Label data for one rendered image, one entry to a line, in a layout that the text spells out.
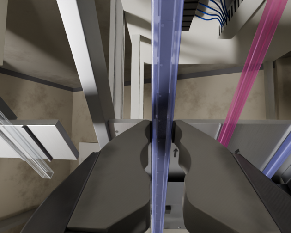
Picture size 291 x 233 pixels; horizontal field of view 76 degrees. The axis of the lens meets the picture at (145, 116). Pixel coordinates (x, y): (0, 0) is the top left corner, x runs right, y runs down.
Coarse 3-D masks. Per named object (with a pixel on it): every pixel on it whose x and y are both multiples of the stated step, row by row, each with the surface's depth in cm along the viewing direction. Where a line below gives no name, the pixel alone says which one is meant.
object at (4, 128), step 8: (0, 112) 20; (0, 120) 20; (8, 120) 21; (0, 128) 21; (8, 128) 21; (8, 136) 22; (16, 136) 22; (16, 144) 23; (24, 144) 23; (24, 152) 24; (32, 152) 25; (32, 160) 25; (40, 160) 26; (40, 168) 26; (48, 168) 28; (48, 176) 28
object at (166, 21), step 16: (160, 0) 8; (176, 0) 8; (160, 16) 8; (176, 16) 8; (160, 32) 9; (176, 32) 9; (160, 48) 9; (176, 48) 9; (160, 64) 10; (176, 64) 10; (160, 80) 10; (176, 80) 10; (160, 96) 11; (160, 112) 11; (160, 128) 12; (160, 144) 13; (160, 160) 14; (160, 176) 16; (160, 192) 17; (160, 208) 19; (160, 224) 22
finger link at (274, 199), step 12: (240, 156) 9; (252, 168) 8; (252, 180) 8; (264, 180) 8; (264, 192) 7; (276, 192) 7; (264, 204) 7; (276, 204) 6; (288, 204) 6; (276, 216) 6; (288, 216) 6; (288, 228) 6
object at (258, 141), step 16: (112, 128) 31; (128, 128) 31; (208, 128) 30; (240, 128) 30; (256, 128) 30; (272, 128) 30; (288, 128) 29; (240, 144) 32; (256, 144) 32; (272, 144) 32; (176, 160) 36; (256, 160) 35; (288, 160) 35; (176, 176) 40
